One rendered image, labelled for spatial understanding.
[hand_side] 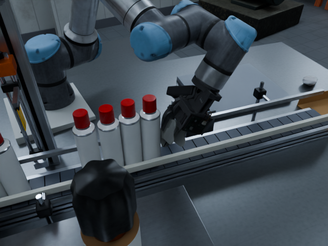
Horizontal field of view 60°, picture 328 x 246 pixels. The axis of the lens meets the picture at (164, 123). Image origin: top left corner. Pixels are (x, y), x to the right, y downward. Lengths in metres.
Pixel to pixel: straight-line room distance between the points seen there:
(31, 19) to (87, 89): 2.86
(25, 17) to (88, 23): 3.00
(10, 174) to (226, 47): 0.54
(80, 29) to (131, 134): 0.48
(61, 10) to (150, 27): 3.34
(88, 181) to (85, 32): 0.74
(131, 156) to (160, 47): 0.30
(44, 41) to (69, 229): 0.62
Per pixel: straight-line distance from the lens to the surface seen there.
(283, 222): 0.79
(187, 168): 0.79
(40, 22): 4.05
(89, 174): 0.38
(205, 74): 0.65
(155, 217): 0.69
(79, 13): 1.00
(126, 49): 1.54
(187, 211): 0.70
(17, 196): 0.75
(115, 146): 0.69
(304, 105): 1.20
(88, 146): 0.68
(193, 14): 0.66
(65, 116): 1.05
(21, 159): 0.77
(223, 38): 0.64
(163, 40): 0.57
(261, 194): 0.83
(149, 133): 0.70
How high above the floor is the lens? 1.46
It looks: 39 degrees down
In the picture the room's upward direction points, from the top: straight up
